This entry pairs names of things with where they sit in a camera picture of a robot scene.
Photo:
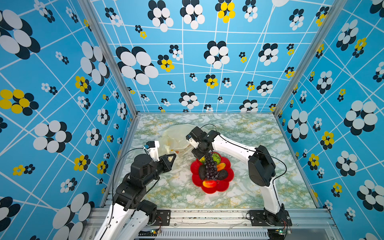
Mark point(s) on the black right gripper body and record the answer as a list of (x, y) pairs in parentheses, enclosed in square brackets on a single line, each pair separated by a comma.
[(199, 152)]

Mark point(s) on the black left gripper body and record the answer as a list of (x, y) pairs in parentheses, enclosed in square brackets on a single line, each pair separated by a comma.
[(156, 169)]

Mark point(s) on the yellowish printed plastic bag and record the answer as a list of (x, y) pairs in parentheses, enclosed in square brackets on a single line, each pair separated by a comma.
[(174, 140)]

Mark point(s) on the purple grape bunch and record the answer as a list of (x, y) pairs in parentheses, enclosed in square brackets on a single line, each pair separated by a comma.
[(211, 167)]

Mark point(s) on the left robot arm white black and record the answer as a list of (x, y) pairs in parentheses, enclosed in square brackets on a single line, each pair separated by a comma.
[(130, 213)]

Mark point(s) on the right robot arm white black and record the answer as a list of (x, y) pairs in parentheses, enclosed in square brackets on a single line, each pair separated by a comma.
[(261, 169)]

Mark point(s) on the green lime fruit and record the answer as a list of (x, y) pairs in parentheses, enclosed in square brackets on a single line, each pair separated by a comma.
[(216, 158)]

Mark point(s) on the orange small fruit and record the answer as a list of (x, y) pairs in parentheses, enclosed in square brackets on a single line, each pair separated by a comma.
[(221, 166)]

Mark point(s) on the dark avocado right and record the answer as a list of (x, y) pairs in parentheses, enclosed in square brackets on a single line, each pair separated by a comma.
[(222, 175)]

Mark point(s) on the red yellow mango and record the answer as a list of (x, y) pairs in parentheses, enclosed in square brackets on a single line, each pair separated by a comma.
[(209, 183)]

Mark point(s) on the red flower-shaped plate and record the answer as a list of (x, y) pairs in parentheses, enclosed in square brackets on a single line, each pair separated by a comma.
[(221, 186)]

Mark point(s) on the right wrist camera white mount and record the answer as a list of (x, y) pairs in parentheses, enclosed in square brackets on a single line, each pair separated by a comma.
[(195, 136)]

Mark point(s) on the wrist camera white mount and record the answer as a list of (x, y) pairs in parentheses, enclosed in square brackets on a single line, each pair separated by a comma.
[(151, 148), (195, 136)]

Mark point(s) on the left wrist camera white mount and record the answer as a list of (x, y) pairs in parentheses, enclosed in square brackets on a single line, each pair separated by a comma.
[(151, 148)]

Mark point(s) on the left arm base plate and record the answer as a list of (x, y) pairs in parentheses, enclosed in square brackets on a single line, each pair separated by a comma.
[(161, 219)]

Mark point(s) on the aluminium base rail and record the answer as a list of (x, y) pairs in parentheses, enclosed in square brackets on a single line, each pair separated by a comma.
[(228, 224)]

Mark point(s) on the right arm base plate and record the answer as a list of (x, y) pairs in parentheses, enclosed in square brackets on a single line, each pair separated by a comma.
[(263, 218)]

